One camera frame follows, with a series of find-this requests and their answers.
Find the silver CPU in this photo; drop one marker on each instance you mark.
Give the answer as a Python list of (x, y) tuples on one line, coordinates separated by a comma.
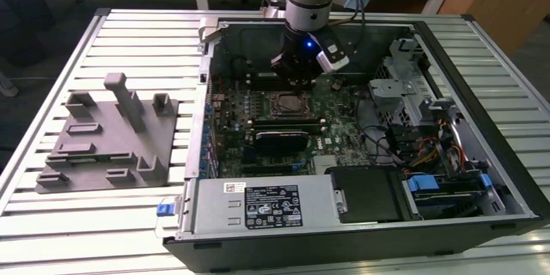
[(291, 103)]

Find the CPU socket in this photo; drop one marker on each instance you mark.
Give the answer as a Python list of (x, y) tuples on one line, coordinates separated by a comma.
[(292, 113)]

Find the green motherboard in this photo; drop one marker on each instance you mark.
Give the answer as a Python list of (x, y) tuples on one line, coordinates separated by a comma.
[(232, 107)]

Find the green RAM stick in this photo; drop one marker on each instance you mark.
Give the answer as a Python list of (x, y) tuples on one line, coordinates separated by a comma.
[(283, 126), (100, 158)]

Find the silver metal drive cage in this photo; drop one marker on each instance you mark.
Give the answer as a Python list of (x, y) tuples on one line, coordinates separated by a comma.
[(388, 89)]

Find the black graphics card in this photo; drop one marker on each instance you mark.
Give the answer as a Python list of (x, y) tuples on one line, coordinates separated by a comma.
[(279, 143)]

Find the silver chipset heatsink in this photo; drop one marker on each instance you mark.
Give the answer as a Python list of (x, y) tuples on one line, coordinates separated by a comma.
[(324, 163)]

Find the black expansion slot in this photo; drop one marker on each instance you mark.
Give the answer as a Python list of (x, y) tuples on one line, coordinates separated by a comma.
[(265, 169)]

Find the black plastic shroud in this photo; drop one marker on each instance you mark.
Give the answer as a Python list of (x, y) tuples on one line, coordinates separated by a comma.
[(370, 194)]

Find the wooden cabinet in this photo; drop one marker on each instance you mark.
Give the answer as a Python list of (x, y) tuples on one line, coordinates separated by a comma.
[(507, 4)]

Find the hard disk in blue carrier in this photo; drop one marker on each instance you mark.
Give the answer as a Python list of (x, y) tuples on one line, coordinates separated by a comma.
[(423, 185)]

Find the grey power supply unit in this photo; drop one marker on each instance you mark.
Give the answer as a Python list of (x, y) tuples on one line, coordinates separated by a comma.
[(215, 207)]

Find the grey parts rack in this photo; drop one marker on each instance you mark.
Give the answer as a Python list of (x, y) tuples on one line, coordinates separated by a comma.
[(107, 146)]

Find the blue case latch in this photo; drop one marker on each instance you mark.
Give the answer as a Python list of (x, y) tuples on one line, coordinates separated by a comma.
[(165, 210)]

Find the black open PC case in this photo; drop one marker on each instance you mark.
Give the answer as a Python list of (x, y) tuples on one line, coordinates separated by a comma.
[(300, 249)]

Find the white plastic foot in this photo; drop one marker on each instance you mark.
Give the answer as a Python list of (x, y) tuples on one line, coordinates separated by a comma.
[(8, 89)]

